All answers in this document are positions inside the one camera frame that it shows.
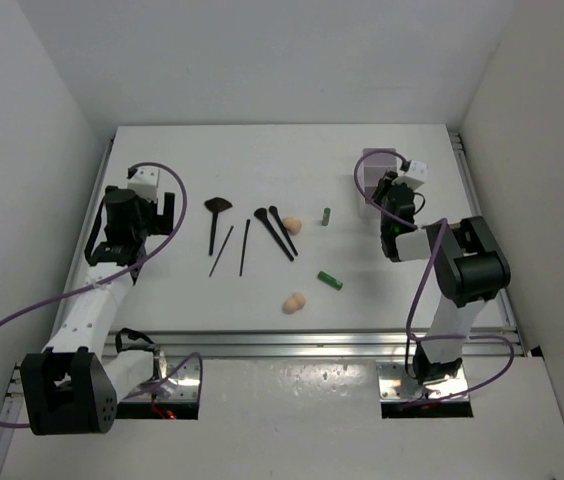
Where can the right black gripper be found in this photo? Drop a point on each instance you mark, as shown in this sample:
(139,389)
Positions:
(386,186)

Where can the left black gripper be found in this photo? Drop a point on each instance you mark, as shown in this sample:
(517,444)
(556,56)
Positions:
(159,223)

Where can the green lipstick tube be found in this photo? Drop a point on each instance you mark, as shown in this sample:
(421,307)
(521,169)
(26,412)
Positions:
(326,216)
(329,280)

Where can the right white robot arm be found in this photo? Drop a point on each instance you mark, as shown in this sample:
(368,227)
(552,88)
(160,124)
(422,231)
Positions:
(469,266)

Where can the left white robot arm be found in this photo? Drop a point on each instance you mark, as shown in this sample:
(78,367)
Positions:
(66,387)

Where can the black fan makeup brush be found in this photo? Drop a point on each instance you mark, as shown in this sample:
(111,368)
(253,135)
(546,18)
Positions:
(215,206)

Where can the upper beige makeup sponge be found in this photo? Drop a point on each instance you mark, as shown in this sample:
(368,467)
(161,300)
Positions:
(292,225)

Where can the beige makeup sponge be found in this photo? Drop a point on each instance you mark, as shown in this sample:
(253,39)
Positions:
(294,303)
(292,225)

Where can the lower beige makeup sponge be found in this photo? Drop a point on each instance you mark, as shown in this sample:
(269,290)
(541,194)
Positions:
(294,303)

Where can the white organizer box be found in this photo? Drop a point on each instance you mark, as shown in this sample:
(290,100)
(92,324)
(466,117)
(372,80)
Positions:
(369,175)

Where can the thin black eyeliner pencil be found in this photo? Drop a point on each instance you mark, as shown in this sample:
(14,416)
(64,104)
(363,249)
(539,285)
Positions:
(221,251)

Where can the small black blending brush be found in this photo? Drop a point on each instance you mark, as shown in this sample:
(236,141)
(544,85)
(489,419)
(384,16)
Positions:
(274,212)

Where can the large black powder brush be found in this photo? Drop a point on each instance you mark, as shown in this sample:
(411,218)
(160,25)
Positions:
(262,215)

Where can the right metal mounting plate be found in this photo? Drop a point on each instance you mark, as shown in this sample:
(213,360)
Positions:
(396,386)

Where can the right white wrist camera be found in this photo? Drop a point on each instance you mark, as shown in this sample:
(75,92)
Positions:
(412,173)

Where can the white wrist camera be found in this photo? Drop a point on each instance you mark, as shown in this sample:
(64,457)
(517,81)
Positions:
(144,181)
(412,173)

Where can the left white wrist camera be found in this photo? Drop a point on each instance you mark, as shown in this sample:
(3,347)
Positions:
(144,181)

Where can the aluminium frame rail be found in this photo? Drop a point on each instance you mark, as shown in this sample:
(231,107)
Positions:
(296,396)

